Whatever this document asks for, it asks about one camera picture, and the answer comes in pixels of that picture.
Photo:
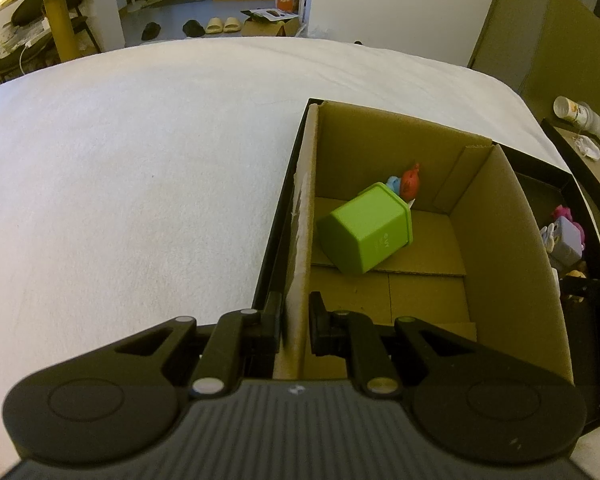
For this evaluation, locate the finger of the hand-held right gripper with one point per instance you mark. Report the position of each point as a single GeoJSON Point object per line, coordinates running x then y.
{"type": "Point", "coordinates": [590, 292]}

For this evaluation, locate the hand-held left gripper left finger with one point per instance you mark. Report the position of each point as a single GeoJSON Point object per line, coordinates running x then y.
{"type": "Point", "coordinates": [270, 325]}

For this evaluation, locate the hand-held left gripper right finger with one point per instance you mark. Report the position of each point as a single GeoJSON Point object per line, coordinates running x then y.
{"type": "Point", "coordinates": [325, 330]}

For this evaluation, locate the lavender cube charger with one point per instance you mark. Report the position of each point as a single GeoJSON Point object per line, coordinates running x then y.
{"type": "Point", "coordinates": [567, 245]}

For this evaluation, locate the magenta hooded figurine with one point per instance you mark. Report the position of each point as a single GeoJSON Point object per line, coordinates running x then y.
{"type": "Point", "coordinates": [562, 212]}

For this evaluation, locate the brown cardboard box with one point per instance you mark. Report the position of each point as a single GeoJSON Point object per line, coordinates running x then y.
{"type": "Point", "coordinates": [500, 270]}

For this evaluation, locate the green cube box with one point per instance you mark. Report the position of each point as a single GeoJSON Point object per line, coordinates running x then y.
{"type": "Point", "coordinates": [365, 230]}

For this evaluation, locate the black tray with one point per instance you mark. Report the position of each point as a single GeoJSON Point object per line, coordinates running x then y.
{"type": "Point", "coordinates": [540, 190]}

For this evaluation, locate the red and blue toy figure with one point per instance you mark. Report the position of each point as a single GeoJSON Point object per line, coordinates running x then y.
{"type": "Point", "coordinates": [410, 182]}

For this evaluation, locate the crumpled white mask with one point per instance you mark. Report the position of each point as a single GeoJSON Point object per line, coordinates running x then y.
{"type": "Point", "coordinates": [589, 147]}

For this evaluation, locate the white bed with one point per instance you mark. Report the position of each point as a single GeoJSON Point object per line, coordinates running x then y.
{"type": "Point", "coordinates": [130, 185]}

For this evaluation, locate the large flat cardboard sheet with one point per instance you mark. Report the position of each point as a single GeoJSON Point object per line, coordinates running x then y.
{"type": "Point", "coordinates": [545, 45]}

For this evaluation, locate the floor cardboard box with papers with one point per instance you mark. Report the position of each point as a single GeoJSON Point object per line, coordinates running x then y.
{"type": "Point", "coordinates": [272, 22]}

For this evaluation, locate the black slipper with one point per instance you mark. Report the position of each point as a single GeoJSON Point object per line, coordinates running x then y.
{"type": "Point", "coordinates": [151, 31]}
{"type": "Point", "coordinates": [194, 28]}

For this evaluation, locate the round table with yellow leg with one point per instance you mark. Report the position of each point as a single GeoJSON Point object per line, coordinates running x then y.
{"type": "Point", "coordinates": [60, 20]}

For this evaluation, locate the dark chair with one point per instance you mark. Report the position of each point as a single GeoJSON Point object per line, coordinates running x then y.
{"type": "Point", "coordinates": [27, 7]}

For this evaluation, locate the black picture frame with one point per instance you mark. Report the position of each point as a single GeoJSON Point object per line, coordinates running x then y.
{"type": "Point", "coordinates": [587, 180]}

